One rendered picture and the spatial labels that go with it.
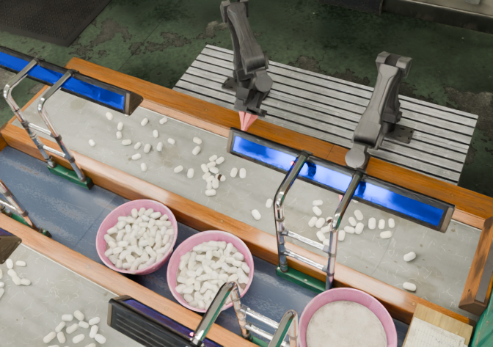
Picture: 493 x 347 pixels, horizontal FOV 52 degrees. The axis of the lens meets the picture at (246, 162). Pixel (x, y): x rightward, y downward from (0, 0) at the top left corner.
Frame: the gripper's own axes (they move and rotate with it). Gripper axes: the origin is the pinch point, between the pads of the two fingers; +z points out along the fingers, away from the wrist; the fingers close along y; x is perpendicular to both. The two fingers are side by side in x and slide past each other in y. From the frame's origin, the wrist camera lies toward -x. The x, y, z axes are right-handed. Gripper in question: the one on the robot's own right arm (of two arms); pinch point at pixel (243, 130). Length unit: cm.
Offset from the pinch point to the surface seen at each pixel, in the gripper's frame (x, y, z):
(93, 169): -13, -46, 30
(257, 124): 14.6, -1.6, -2.9
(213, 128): 10.7, -16.3, 3.3
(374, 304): -14, 60, 34
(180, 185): -5.7, -14.5, 24.9
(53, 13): 131, -226, -26
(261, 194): 0.2, 13.1, 18.2
